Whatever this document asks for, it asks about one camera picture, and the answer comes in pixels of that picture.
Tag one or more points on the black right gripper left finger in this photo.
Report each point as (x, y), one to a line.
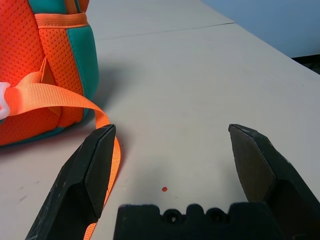
(75, 180)

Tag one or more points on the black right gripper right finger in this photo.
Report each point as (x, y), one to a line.
(260, 170)

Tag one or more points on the orange and teal backpack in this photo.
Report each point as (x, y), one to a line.
(22, 50)

